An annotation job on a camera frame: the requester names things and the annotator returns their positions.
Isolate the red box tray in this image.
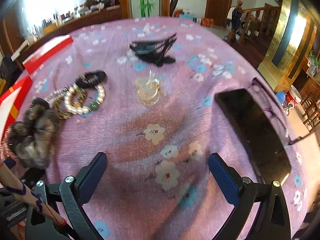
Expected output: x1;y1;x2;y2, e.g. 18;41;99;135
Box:
0;76;33;140

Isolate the black large hair claw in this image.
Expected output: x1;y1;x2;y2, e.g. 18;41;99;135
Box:
129;33;177;67

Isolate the white pearl bracelet green bead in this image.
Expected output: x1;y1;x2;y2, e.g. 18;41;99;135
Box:
64;84;106;115

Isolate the grey brown organza scrunchie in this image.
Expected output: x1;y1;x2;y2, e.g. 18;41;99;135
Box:
7;98;59;170

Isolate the black scrunchie hair tie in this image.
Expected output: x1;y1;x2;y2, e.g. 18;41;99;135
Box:
74;70;108;90

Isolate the white red blue cord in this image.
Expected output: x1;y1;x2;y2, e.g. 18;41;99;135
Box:
0;162;68;227

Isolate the purple floral tablecloth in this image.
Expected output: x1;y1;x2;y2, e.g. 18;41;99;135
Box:
0;16;311;240

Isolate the wooden door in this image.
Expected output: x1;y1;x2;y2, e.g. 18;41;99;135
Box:
204;0;232;28

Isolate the pale jade bead bracelet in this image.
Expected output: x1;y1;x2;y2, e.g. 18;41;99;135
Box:
46;86;70;104

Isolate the leopard print hair tie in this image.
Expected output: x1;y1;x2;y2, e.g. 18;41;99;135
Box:
51;87;87;120

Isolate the wooden stair railing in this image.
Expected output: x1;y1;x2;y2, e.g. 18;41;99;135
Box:
224;0;281;44

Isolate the black smartphone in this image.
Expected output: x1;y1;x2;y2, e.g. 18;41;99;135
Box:
215;89;291;185

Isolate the red box lid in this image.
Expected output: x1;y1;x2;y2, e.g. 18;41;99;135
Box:
23;35;73;75

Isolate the clear amber hair claw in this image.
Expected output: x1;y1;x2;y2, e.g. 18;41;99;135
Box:
134;71;161;106

